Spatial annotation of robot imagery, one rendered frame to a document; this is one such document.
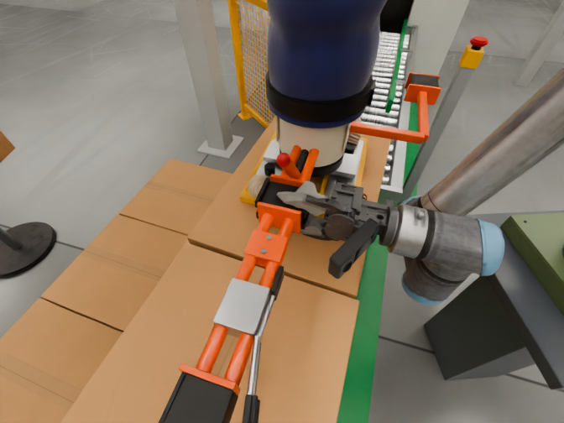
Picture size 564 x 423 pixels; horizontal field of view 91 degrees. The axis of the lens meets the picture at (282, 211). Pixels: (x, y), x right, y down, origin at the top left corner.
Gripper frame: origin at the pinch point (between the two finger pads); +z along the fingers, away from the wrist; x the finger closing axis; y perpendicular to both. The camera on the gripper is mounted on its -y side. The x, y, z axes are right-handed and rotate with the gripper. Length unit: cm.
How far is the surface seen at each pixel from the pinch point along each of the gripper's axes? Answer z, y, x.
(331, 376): -15.2, -21.5, -13.2
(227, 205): 17.3, 8.5, -13.1
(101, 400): 19.4, -35.6, -13.0
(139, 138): 173, 132, -107
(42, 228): 170, 26, -104
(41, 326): 74, -27, -53
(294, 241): -2.0, 2.8, -13.1
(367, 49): -8.8, 21.9, 21.6
